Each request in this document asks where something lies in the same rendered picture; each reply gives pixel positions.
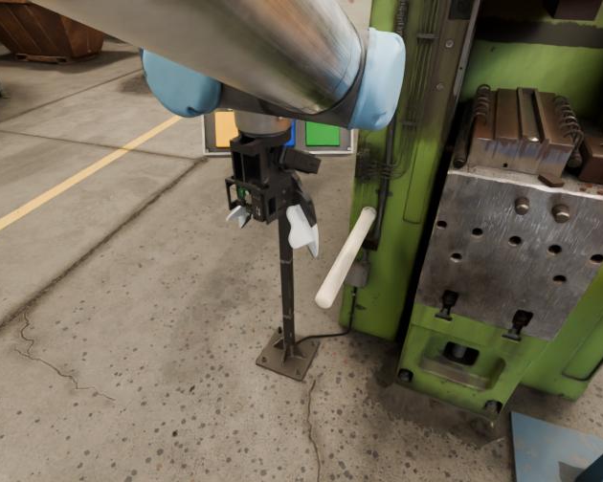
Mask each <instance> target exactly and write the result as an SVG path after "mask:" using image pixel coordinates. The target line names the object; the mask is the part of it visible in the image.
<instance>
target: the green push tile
mask: <svg viewBox="0 0 603 482"><path fill-rule="evenodd" d="M305 129H306V146H339V145H340V126H334V125H328V124H322V123H316V122H311V121H306V122H305Z"/></svg>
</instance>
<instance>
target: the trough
mask: <svg viewBox="0 0 603 482"><path fill-rule="evenodd" d="M522 93H523V101H524V108H525V122H526V129H527V140H526V142H531V143H538V144H543V142H544V140H545V138H546V137H545V133H544V129H543V125H542V121H541V116H540V112H539V108H538V103H537V99H536V95H535V91H534V90H529V89H522ZM531 137H535V138H537V139H538V141H532V140H530V139H529V138H531Z"/></svg>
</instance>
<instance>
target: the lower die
mask: <svg viewBox="0 0 603 482"><path fill-rule="evenodd" d="M522 89H529V90H534V91H535V95H536V99H537V103H538V108H539V112H540V116H541V121H542V125H543V129H544V133H545V137H546V138H545V140H544V142H543V144H538V143H531V142H526V140H527V129H526V122H525V108H524V101H523V93H522ZM490 93H491V95H490V101H489V102H490V104H489V111H488V113H489V115H488V122H487V124H486V125H484V121H485V118H484V116H475V117H474V122H473V128H472V133H471V139H470V143H469V149H468V154H467V160H466V163H468V164H478V165H484V166H490V167H496V168H501V169H507V170H509V169H510V170H514V171H520V172H525V173H531V174H537V175H539V174H543V173H552V174H553V175H555V176H556V177H558V178H560V176H561V174H562V172H563V170H564V168H565V165H566V163H567V161H568V159H569V157H570V154H571V152H572V150H573V148H574V144H573V142H572V139H571V136H570V134H568V135H567V136H566V137H565V138H563V135H564V134H565V133H566V132H568V131H569V130H568V127H566V128H565V129H564V131H562V130H560V129H561V128H562V126H563V125H565V124H566V122H565V121H563V122H562V123H561V124H560V123H558V122H559V121H560V120H561V119H562V118H563V117H564V116H563V114H562V115H561V116H560V117H559V119H558V118H556V117H557V115H558V114H559V113H560V112H562V111H561V109H559V110H558V112H554V111H555V110H556V108H557V107H559V103H558V104H557V105H556V106H555V107H553V104H554V103H555V102H556V101H558V100H557V99H556V100H555V101H554V102H551V101H552V99H553V98H555V97H556V96H555V93H546V92H538V89H536V88H526V87H518V88H517V91H516V90H511V89H502V88H498V91H497V92H496V91H491V92H490ZM503 164H508V166H507V167H503Z"/></svg>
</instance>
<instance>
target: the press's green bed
mask: <svg viewBox="0 0 603 482"><path fill-rule="evenodd" d="M549 343H550V341H549V340H543V339H540V338H536V337H533V336H530V335H527V334H523V333H520V328H519V329H514V328H511V330H510V329H507V328H503V327H500V326H497V325H493V324H490V323H486V322H483V321H480V320H476V319H473V318H468V317H464V316H461V315H457V314H454V313H450V308H449V309H444V308H443V306H442V309H441V310H440V309H437V308H434V307H431V306H427V305H424V304H420V303H417V302H413V308H412V312H411V315H410V319H409V323H408V327H407V331H406V335H405V338H404V341H403V345H402V349H401V353H400V357H399V361H398V364H397V367H396V371H395V375H394V379H393V384H394V385H397V386H399V387H402V388H405V389H408V390H410V391H412V392H414V393H417V394H419V395H422V396H425V397H427V398H430V399H433V400H435V401H438V402H441V403H443V404H446V405H450V406H452V407H455V408H458V409H460V410H463V411H466V412H469V413H471V414H474V415H477V416H479V417H481V418H484V419H486V420H489V421H492V422H494V423H498V416H499V414H500V413H501V411H502V409H503V407H504V405H505V404H506V402H507V401H508V399H509V397H510V396H511V394H512V392H513V391H514V389H515V387H516V386H517V384H518V383H519V381H520V379H521V378H522V376H523V374H524V373H525V371H526V370H527V368H528V367H529V365H530V363H531V362H532V361H534V362H537V361H538V360H539V359H540V357H541V356H542V354H543V353H544V351H545V350H546V348H547V346H548V345H549Z"/></svg>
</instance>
